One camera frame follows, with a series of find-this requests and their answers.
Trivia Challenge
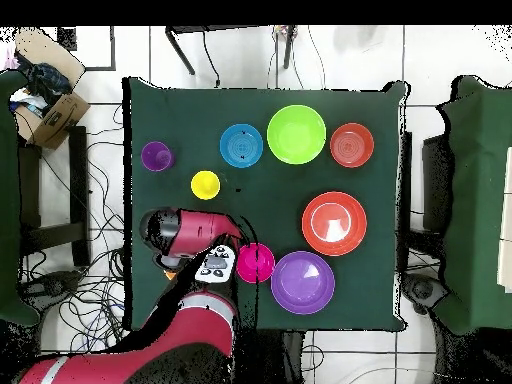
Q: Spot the blue bowl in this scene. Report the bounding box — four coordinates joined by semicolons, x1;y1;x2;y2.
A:
218;122;264;169

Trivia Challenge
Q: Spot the dark green table cloth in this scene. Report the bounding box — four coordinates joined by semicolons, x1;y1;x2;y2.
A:
127;77;407;331

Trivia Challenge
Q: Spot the black metal table frame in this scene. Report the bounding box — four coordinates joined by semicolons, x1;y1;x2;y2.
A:
164;24;299;76

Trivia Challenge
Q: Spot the wide red bowl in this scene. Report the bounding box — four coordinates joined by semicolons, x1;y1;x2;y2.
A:
301;190;368;257

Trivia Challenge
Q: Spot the black bench stand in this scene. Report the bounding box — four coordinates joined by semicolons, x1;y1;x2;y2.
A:
17;125;92;267

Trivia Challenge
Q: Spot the green covered table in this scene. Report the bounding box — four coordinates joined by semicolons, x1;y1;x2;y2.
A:
0;69;41;327
433;75;512;335

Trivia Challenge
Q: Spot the small orange bowl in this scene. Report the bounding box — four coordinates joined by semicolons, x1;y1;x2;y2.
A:
329;122;376;169

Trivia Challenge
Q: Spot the yellow cup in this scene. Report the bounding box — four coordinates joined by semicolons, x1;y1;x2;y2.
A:
190;169;222;201

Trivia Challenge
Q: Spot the purple cup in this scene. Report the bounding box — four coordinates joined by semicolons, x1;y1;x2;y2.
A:
140;140;176;173

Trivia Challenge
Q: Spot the pink bowl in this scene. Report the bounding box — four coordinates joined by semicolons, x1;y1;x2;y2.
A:
235;242;276;285

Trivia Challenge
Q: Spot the tangle of black cables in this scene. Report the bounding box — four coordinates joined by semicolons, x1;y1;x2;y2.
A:
19;103;133;357

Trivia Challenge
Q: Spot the purple bowl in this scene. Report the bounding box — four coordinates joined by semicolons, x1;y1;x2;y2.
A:
270;250;336;316

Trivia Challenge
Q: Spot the green bowl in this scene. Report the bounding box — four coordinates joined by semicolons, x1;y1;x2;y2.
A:
266;104;328;166

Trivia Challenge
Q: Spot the black chair base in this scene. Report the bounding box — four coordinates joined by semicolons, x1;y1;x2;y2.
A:
23;269;83;307
401;271;449;315

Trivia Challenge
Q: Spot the cardboard box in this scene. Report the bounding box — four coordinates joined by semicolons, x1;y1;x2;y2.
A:
13;27;91;151

